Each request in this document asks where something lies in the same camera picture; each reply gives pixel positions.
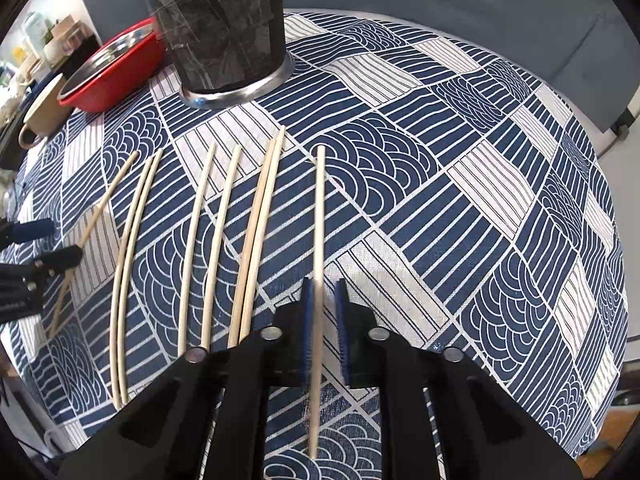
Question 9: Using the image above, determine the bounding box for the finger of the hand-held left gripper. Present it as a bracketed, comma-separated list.
[0, 245, 83, 291]
[0, 218, 55, 250]

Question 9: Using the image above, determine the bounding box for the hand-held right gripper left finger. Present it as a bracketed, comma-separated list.
[57, 277, 316, 480]

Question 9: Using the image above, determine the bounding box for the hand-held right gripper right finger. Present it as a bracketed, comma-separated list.
[334, 277, 583, 480]

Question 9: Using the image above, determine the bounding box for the wooden chopstick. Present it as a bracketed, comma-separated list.
[308, 145, 327, 460]
[48, 151, 140, 338]

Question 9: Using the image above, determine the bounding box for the bunch of wooden chopsticks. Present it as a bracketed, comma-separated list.
[109, 126, 287, 409]

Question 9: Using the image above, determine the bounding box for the black cylindrical utensil holder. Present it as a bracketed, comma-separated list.
[136, 0, 297, 109]

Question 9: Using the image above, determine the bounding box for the beige mug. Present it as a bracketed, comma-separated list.
[18, 74, 68, 150]

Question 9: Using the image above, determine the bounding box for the red steel-lined bowl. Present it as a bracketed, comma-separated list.
[57, 17, 168, 113]

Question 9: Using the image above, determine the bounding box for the pale green bottle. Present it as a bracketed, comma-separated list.
[25, 11, 47, 45]

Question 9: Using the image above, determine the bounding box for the blue white patterned tablecloth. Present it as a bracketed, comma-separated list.
[0, 8, 628, 480]

